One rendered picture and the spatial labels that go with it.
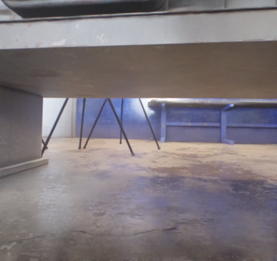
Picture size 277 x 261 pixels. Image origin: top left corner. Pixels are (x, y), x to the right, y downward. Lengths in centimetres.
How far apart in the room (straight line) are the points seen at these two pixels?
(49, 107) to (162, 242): 409
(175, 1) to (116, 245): 63
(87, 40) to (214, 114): 354
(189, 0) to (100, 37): 31
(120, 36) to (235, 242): 49
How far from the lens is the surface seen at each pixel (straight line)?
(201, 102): 341
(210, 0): 71
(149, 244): 48
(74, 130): 417
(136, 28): 49
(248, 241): 54
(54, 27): 55
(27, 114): 124
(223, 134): 382
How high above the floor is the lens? 23
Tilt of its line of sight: 1 degrees up
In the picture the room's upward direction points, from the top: 1 degrees clockwise
